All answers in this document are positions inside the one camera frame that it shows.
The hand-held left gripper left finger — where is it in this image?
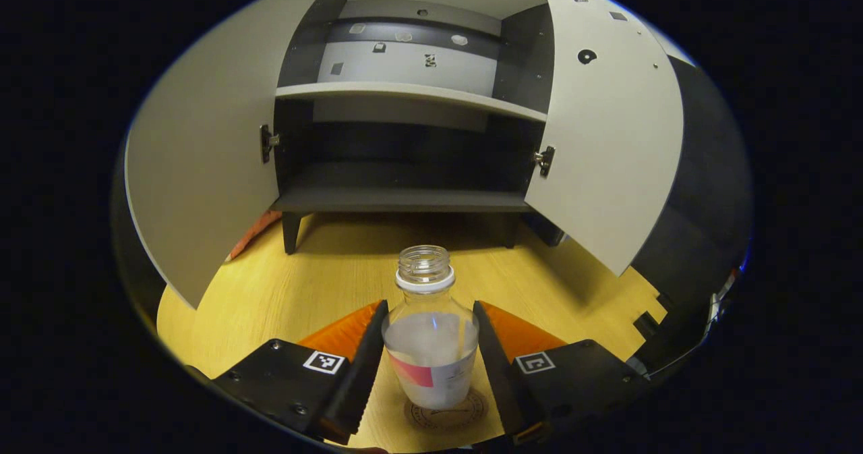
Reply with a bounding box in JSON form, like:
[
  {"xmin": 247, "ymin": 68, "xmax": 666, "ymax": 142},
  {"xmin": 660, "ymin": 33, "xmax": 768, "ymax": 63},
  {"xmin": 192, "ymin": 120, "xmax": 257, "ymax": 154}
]
[{"xmin": 212, "ymin": 299, "xmax": 390, "ymax": 445}]

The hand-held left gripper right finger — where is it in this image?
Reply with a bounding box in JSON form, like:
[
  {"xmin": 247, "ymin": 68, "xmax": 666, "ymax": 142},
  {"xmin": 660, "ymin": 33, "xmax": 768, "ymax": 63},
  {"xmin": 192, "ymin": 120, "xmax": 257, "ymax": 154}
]
[{"xmin": 472, "ymin": 300, "xmax": 651, "ymax": 445}]

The round wooden coaster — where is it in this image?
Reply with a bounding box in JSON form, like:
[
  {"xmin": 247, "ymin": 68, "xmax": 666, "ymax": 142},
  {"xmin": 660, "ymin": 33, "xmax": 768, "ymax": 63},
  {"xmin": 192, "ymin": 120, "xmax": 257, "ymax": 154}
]
[{"xmin": 405, "ymin": 388, "xmax": 489, "ymax": 433}]

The clear glass bottle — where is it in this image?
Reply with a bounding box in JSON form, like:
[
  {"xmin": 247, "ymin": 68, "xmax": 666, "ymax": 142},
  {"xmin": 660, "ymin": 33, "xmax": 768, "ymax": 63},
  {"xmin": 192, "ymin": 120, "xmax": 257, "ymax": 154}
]
[{"xmin": 382, "ymin": 245, "xmax": 481, "ymax": 411}]

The black backdrop cloth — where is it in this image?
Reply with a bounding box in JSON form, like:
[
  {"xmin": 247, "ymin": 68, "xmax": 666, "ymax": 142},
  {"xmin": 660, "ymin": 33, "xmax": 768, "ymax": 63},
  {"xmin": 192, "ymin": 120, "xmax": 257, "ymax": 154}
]
[{"xmin": 111, "ymin": 56, "xmax": 752, "ymax": 374}]

